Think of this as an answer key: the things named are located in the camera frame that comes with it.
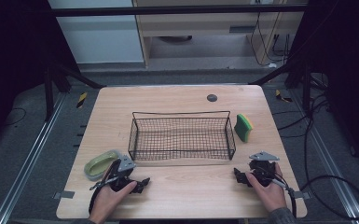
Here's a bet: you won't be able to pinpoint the black horizontal bar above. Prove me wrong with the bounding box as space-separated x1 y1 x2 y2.
48 4 310 18

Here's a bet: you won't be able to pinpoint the grey tape piece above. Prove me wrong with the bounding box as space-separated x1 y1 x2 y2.
52 189 76 201
293 189 311 201

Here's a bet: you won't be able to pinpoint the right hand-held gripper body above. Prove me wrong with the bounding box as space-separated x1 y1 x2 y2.
248 150 281 188

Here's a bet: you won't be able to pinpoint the black metal stand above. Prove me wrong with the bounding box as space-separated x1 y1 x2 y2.
247 57 313 115
42 60 107 123

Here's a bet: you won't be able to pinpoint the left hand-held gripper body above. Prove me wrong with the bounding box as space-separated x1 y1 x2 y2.
105 154 137 192

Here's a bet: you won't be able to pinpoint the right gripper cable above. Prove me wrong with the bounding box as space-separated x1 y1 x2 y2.
271 176 298 219

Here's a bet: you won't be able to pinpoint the black cables at cabinet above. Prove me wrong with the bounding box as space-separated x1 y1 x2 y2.
249 11 294 68

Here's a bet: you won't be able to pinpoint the black curtain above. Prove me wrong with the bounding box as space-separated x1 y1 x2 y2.
0 0 80 153
287 0 359 174

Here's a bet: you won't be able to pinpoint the person's right hand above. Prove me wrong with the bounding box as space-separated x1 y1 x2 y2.
245 162 289 214

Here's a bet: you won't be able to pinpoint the black wire basket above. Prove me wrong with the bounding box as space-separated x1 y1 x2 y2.
128 110 237 161

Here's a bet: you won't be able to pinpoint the person's left hand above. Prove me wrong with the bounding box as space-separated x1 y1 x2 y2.
88 180 138 224

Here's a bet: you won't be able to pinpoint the white cabinet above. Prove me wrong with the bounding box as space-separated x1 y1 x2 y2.
48 0 145 65

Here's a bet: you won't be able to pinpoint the yellow and black tape strip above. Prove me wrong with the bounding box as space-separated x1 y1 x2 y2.
274 89 294 104
76 91 89 109

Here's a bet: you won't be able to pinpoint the looped black floor cable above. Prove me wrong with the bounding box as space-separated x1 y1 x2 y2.
300 175 359 220

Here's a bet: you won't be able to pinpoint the yellow and green sponge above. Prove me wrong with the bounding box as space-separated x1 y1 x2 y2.
233 113 255 144

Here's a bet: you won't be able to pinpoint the metal floor rail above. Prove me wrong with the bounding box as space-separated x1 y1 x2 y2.
0 92 69 224
288 89 359 224

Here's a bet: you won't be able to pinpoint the wooden cabinet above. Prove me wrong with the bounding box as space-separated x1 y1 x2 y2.
131 0 310 68

